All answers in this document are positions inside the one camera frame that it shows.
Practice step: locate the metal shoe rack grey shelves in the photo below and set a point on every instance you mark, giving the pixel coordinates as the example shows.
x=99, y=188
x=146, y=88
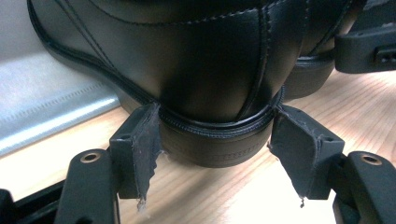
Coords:
x=46, y=102

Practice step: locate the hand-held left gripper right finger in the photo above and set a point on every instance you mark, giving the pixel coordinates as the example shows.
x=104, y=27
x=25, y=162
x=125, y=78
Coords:
x=303, y=149

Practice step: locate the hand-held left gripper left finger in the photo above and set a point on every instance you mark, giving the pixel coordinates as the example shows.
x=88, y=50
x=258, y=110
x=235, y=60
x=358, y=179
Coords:
x=138, y=146

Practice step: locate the black leather shoe white insole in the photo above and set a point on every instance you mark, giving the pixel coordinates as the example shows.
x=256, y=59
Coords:
x=199, y=71

